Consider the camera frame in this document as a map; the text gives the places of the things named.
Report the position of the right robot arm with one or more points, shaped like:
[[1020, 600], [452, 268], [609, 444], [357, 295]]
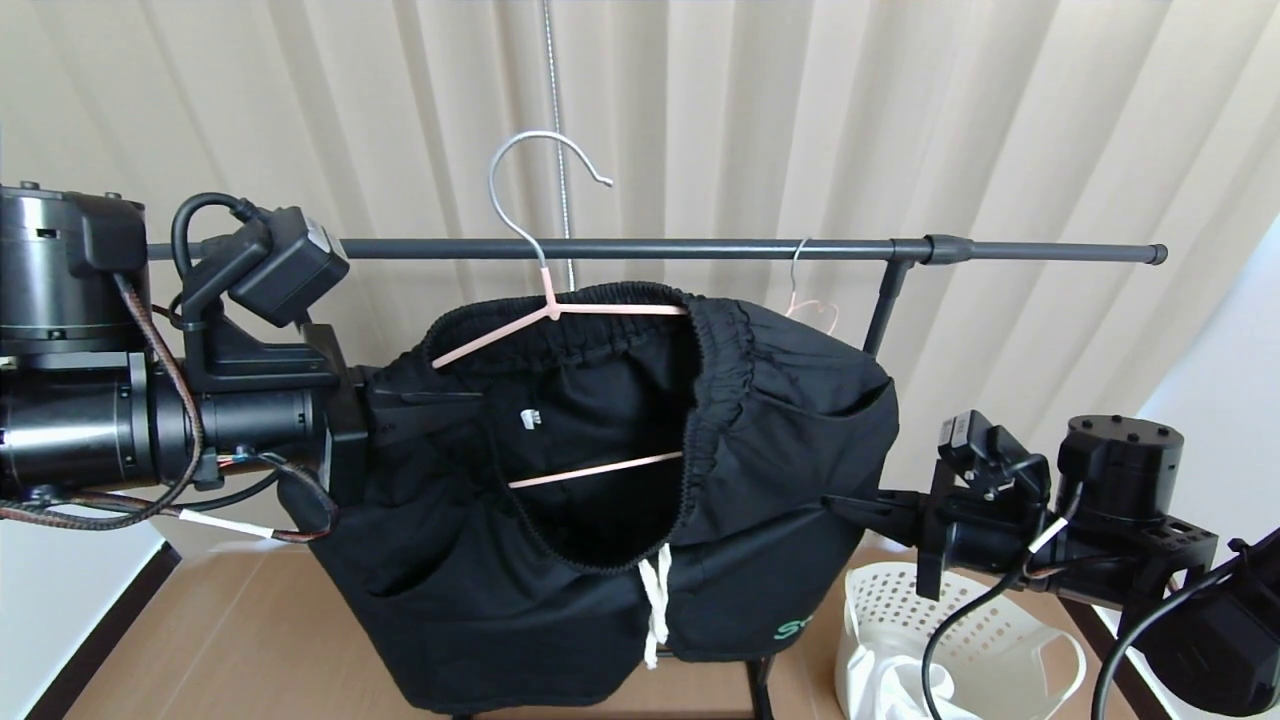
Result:
[[1120, 470]]

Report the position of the pink clothes hanger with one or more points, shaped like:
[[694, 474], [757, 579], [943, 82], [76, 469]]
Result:
[[548, 290], [795, 260]]

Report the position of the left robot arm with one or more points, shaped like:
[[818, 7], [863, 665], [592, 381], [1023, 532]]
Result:
[[60, 300]]

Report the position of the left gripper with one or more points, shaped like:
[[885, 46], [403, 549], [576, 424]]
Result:
[[260, 420]]

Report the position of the black shorts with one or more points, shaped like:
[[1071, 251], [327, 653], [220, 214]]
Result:
[[450, 580]]

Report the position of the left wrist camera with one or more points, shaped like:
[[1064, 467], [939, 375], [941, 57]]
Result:
[[290, 270]]

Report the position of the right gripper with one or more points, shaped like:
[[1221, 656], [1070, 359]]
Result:
[[990, 540]]

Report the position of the white garment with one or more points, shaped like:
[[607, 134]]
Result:
[[890, 680]]

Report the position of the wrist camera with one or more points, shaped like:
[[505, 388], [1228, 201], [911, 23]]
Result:
[[985, 450], [290, 270]]

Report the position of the black clothes rack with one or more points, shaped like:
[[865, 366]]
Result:
[[700, 248]]

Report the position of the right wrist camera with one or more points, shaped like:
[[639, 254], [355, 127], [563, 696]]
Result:
[[985, 450]]

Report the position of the white laundry basket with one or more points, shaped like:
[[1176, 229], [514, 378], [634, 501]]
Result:
[[1000, 620]]

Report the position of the beige curtain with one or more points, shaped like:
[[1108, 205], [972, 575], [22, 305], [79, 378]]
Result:
[[900, 120]]

